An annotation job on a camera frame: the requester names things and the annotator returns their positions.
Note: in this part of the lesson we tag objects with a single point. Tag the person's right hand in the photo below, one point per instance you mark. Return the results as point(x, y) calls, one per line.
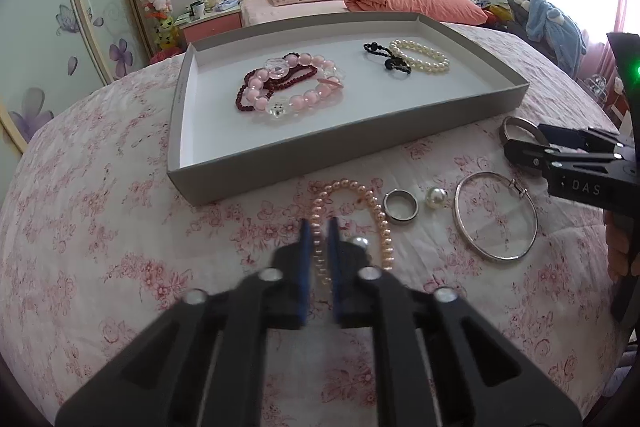
point(618, 242)

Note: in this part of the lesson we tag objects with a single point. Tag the pink floral table cloth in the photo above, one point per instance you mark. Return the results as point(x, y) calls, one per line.
point(96, 242)

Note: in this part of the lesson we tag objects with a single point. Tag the floral sliding wardrobe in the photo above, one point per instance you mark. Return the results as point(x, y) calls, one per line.
point(55, 52)

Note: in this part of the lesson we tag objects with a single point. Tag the dark bangle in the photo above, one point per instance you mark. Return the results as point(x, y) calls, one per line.
point(519, 136)

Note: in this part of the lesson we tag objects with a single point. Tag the pink window curtain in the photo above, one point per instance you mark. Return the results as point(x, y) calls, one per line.
point(601, 18)

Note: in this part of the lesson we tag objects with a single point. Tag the grey shallow cardboard tray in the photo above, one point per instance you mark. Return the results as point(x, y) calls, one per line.
point(216, 151)

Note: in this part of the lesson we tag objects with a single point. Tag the blue plush robe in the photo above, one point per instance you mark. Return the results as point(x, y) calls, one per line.
point(548, 23)

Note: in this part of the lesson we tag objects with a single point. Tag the bin with red bag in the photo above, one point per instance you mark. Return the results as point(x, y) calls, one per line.
point(165, 54)

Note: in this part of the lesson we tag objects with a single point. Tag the folded salmon duvet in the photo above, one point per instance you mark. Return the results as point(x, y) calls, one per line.
point(444, 11)

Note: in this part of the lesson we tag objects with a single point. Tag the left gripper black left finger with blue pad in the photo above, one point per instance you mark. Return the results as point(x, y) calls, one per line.
point(201, 362)

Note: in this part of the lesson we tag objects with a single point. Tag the pink beige nightstand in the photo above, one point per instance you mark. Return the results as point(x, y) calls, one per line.
point(199, 23)

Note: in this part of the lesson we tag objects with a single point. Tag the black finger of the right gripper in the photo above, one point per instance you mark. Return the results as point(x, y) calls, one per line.
point(590, 140)
point(533, 158)

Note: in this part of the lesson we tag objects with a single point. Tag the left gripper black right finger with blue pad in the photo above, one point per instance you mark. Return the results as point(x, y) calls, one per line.
point(437, 360)

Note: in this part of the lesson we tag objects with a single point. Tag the thin silver bangle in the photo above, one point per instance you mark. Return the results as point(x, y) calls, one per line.
point(496, 216)

